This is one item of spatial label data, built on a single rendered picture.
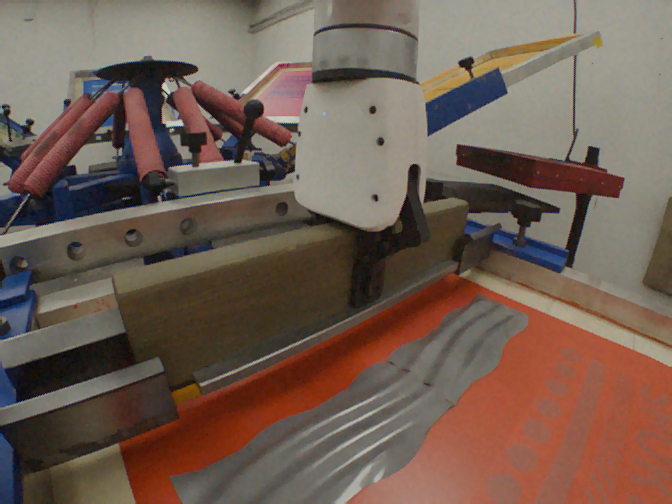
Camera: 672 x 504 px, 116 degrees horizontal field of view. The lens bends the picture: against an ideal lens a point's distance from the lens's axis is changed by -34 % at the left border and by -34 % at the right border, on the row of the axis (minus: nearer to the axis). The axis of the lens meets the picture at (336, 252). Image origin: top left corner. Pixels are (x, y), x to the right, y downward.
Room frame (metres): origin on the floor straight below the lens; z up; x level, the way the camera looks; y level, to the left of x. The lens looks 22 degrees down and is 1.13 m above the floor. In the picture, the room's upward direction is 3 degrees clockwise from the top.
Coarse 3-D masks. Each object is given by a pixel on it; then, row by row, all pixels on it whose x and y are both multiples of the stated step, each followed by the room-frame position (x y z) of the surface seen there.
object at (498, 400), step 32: (448, 288) 0.33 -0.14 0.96; (480, 288) 0.34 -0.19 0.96; (384, 320) 0.26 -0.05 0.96; (416, 320) 0.26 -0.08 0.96; (544, 320) 0.26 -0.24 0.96; (384, 352) 0.21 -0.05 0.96; (512, 352) 0.21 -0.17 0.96; (544, 352) 0.21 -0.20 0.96; (608, 352) 0.20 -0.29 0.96; (480, 384) 0.17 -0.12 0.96; (512, 384) 0.17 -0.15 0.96; (480, 416) 0.14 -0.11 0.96; (512, 416) 0.13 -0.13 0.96
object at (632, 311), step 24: (480, 264) 0.40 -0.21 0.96; (504, 264) 0.37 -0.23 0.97; (528, 264) 0.35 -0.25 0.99; (72, 288) 0.22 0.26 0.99; (96, 288) 0.22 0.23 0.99; (552, 288) 0.32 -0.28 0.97; (576, 288) 0.29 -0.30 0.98; (600, 288) 0.27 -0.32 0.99; (48, 312) 0.17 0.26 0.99; (72, 312) 0.19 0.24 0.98; (96, 312) 0.20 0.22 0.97; (600, 312) 0.26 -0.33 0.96; (624, 312) 0.24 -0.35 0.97; (648, 312) 0.22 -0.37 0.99; (648, 336) 0.21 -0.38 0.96; (24, 480) 0.03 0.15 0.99; (48, 480) 0.05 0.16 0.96
